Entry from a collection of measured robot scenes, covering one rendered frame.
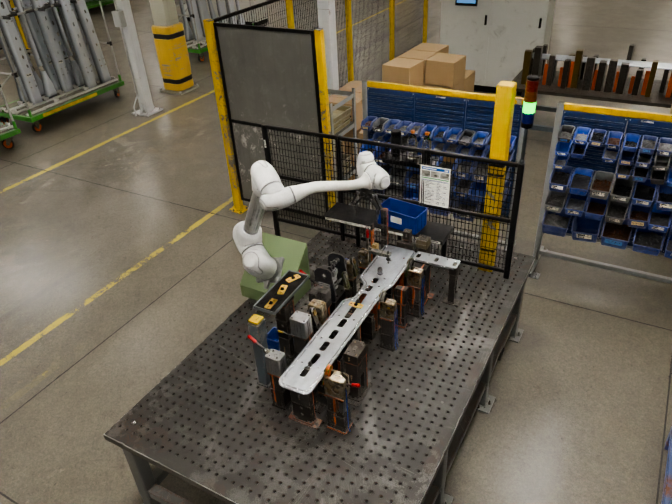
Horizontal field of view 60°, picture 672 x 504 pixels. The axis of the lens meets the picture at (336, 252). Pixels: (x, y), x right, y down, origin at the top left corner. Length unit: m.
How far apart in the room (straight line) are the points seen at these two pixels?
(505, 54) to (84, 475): 8.01
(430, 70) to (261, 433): 5.64
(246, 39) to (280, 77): 0.46
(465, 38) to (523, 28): 0.89
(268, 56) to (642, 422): 4.12
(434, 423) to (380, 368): 0.48
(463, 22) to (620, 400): 6.76
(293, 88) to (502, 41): 4.90
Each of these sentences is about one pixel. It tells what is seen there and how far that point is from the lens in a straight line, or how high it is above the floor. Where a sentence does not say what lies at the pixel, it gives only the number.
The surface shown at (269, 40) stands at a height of 1.87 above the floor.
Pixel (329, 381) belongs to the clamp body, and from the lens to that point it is 2.84.
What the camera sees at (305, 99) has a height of 1.38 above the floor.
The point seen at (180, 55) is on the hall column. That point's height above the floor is 0.62.
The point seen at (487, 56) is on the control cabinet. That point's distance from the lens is 9.80.
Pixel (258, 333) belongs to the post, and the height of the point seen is 1.10.
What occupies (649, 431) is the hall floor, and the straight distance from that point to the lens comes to 4.35.
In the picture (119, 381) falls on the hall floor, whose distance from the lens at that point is 4.69.
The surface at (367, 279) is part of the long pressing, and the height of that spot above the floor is 1.00.
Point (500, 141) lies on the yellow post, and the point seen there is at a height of 1.66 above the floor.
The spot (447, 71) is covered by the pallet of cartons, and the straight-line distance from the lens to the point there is 7.67.
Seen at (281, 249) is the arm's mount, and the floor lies 1.01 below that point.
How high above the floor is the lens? 3.08
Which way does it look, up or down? 33 degrees down
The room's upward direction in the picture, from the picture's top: 4 degrees counter-clockwise
